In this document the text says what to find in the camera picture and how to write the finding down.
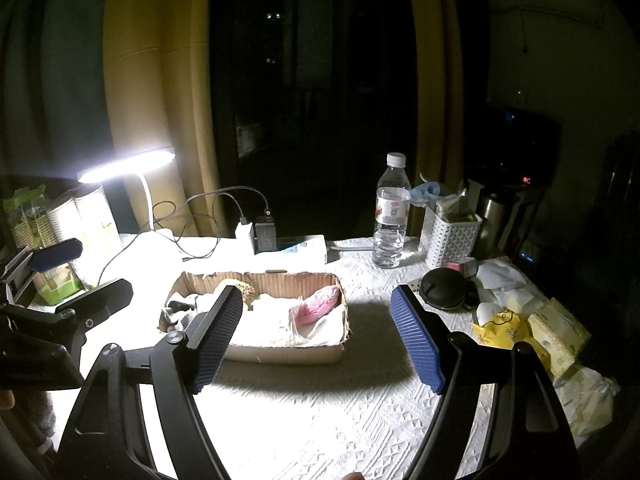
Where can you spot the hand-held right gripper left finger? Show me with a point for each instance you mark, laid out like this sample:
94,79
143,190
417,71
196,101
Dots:
220,335

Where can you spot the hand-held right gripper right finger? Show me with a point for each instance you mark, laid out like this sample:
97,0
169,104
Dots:
415,340

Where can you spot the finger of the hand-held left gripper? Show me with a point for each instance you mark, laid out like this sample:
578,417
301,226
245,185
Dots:
55,255
100,302

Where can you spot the grey dotted work glove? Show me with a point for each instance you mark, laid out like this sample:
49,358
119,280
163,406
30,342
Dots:
177,312

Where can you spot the brown loofah sponge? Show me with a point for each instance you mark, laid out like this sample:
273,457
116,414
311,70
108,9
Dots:
247,292

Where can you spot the white paper towel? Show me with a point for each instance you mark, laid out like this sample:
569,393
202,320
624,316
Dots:
270,325

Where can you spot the shallow cardboard box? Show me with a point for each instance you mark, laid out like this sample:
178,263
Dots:
300,352

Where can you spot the pink fluffy cloth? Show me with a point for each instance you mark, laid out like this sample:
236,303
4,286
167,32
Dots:
312,307

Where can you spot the green carton box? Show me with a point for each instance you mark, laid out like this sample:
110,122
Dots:
60,285

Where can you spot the white tin can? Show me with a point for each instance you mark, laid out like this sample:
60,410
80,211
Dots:
62,222
95,220

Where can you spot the green leafy bag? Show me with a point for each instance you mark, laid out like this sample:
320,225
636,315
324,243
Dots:
22,215

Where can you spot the black round lid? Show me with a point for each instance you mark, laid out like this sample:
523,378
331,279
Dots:
445,290

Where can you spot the small pink box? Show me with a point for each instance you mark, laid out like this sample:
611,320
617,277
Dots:
460,267

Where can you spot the yellow snack packet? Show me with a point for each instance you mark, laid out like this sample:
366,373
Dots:
505,332

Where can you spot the white usb charger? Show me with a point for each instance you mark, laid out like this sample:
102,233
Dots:
245,237

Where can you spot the white perforated basket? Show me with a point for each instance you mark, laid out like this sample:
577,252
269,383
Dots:
447,242

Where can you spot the black power adapter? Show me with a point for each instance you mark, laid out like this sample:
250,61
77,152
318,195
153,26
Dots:
266,235

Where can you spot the white desk lamp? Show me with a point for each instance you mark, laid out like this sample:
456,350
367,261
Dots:
125,167

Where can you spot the white crumpled wrapper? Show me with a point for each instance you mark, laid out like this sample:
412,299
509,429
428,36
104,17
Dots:
510,280

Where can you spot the white power strip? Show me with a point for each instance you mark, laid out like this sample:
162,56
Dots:
300,250

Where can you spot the clear plastic water bottle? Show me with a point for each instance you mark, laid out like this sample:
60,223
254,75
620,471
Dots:
391,220

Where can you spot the steel thermos flask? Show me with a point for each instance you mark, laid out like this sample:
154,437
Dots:
495,225

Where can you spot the pale yellow tissue pack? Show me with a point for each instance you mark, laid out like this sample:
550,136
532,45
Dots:
560,332

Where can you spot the blue plastic bag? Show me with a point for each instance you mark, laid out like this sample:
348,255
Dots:
425,194

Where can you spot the white plastic bag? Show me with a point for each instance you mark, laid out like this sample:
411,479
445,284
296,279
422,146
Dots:
590,400

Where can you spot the yellow curtain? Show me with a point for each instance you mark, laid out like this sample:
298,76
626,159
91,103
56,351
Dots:
160,60
435,60

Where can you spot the dark appliance red display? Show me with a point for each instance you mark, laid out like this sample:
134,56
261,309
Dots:
530,140

